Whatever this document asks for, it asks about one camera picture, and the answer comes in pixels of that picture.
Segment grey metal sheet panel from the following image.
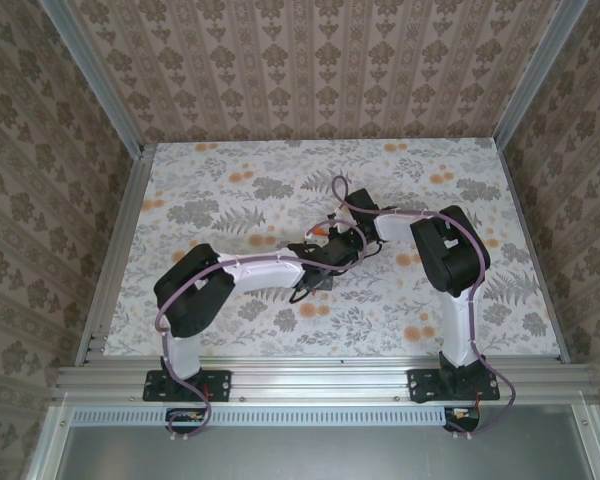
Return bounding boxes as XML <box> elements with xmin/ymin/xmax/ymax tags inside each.
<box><xmin>53</xmin><ymin>422</ymin><xmax>595</xmax><ymax>480</ymax></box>

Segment aluminium front beam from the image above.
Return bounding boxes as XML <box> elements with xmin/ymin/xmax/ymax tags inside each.
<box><xmin>52</xmin><ymin>357</ymin><xmax>600</xmax><ymax>404</ymax></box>

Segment floral printed tablecloth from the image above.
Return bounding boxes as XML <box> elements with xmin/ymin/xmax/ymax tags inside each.
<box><xmin>102</xmin><ymin>139</ymin><xmax>564</xmax><ymax>359</ymax></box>

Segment black connector board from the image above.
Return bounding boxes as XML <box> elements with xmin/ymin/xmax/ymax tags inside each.
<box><xmin>165</xmin><ymin>407</ymin><xmax>212</xmax><ymax>435</ymax></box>
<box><xmin>442</xmin><ymin>405</ymin><xmax>481</xmax><ymax>434</ymax></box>

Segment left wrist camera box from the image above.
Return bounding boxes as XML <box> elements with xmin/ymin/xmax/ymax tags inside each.
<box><xmin>324</xmin><ymin>233</ymin><xmax>357</xmax><ymax>267</ymax></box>

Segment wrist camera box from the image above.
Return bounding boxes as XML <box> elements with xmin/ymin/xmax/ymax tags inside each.
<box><xmin>347</xmin><ymin>188</ymin><xmax>381</xmax><ymax>216</ymax></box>
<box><xmin>324</xmin><ymin>233</ymin><xmax>357</xmax><ymax>267</ymax></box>

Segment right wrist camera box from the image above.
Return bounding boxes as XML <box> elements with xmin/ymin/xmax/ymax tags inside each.
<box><xmin>347</xmin><ymin>188</ymin><xmax>381</xmax><ymax>216</ymax></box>

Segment white slotted cable duct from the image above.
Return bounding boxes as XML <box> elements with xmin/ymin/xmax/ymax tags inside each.
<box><xmin>71</xmin><ymin>404</ymin><xmax>476</xmax><ymax>427</ymax></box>

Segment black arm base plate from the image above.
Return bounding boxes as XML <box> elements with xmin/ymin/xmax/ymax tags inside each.
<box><xmin>142</xmin><ymin>368</ymin><xmax>232</xmax><ymax>404</ymax></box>
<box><xmin>407</xmin><ymin>368</ymin><xmax>501</xmax><ymax>405</ymax></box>

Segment aluminium side rail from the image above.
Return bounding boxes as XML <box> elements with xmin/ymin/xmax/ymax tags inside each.
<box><xmin>493</xmin><ymin>137</ymin><xmax>576</xmax><ymax>365</ymax></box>
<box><xmin>74</xmin><ymin>144</ymin><xmax>156</xmax><ymax>366</ymax></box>

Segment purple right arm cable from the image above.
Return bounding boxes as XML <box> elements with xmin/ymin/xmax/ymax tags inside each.
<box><xmin>331</xmin><ymin>174</ymin><xmax>519</xmax><ymax>442</ymax></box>

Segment aluminium corner post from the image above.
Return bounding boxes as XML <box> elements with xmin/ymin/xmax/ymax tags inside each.
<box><xmin>493</xmin><ymin>0</ymin><xmax>581</xmax><ymax>149</ymax></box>
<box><xmin>39</xmin><ymin>0</ymin><xmax>146</xmax><ymax>159</ymax></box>

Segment aluminium lower frame rail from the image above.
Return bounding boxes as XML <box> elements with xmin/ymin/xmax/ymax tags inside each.
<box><xmin>24</xmin><ymin>394</ymin><xmax>74</xmax><ymax>480</ymax></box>
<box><xmin>572</xmin><ymin>399</ymin><xmax>600</xmax><ymax>480</ymax></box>

